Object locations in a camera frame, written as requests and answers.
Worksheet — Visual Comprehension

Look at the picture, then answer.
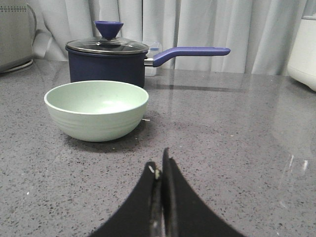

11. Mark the dark blue saucepan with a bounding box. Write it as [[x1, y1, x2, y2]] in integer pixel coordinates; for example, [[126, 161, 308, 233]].
[[67, 46, 231, 88]]

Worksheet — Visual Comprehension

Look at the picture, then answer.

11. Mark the clear plastic food container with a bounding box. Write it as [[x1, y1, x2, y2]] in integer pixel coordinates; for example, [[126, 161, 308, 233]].
[[144, 41, 163, 77]]

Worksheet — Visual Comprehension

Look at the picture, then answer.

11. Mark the white appliance at right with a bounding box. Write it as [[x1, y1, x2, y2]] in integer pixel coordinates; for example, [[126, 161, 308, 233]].
[[287, 0, 316, 91]]

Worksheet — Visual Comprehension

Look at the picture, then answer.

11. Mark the white curtain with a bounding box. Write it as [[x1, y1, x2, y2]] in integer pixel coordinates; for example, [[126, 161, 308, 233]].
[[27, 0, 306, 75]]

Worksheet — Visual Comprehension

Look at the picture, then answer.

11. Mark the cream toaster appliance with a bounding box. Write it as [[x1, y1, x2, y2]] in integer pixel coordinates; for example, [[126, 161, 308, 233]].
[[0, 0, 37, 73]]

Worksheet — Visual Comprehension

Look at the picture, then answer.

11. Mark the light green bowl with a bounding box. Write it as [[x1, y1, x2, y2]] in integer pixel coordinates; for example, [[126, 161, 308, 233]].
[[44, 80, 149, 142]]

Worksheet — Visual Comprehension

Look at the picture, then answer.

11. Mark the glass lid with blue knob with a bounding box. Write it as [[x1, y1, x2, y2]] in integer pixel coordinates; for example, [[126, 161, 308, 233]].
[[65, 21, 149, 55]]

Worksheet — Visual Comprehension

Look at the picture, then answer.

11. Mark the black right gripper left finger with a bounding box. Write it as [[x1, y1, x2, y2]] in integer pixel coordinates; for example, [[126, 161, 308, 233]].
[[90, 161, 162, 237]]

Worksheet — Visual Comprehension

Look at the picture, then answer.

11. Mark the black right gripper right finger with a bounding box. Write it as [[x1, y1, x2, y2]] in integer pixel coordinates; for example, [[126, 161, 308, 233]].
[[161, 148, 243, 237]]

